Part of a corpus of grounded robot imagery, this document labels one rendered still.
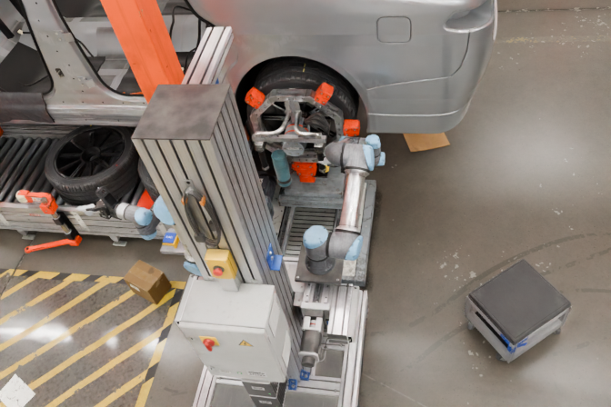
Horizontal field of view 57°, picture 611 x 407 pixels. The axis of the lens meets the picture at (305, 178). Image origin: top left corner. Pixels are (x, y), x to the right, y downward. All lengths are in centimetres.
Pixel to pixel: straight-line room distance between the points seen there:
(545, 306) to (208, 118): 215
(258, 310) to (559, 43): 395
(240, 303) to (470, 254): 192
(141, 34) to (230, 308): 122
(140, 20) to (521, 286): 232
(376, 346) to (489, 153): 171
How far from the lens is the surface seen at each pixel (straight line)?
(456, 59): 302
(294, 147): 319
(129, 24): 257
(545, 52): 528
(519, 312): 318
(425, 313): 350
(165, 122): 173
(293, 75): 316
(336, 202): 378
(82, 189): 403
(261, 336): 215
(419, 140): 436
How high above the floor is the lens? 310
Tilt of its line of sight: 48 degrees down
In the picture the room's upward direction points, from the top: 12 degrees counter-clockwise
